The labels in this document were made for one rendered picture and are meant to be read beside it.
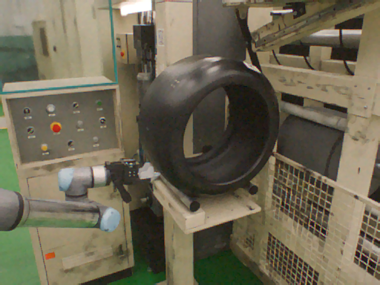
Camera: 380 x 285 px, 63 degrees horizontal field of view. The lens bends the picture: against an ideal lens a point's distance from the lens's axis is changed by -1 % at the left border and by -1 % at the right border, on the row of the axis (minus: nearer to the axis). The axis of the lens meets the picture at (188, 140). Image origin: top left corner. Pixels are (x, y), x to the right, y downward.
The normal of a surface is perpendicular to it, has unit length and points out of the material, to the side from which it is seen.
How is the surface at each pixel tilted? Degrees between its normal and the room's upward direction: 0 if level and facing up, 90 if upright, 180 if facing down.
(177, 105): 66
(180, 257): 90
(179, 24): 90
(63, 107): 90
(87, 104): 90
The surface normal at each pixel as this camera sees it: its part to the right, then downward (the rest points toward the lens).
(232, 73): 0.44, 0.12
